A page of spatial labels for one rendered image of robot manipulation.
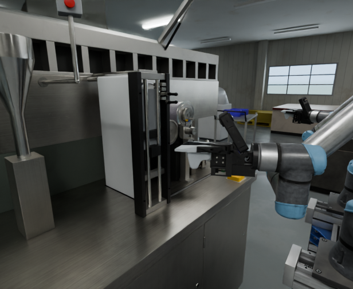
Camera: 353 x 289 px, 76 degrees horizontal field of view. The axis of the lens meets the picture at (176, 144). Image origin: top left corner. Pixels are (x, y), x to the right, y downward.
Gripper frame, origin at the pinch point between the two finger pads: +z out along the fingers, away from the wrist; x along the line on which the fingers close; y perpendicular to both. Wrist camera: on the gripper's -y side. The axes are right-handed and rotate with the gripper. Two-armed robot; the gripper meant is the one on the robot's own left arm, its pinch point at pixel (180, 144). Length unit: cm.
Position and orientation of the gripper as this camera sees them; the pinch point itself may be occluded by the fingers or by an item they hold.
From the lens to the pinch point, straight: 62.2
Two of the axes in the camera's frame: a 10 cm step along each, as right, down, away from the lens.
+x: 2.0, -1.1, 9.7
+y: -0.3, 9.9, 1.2
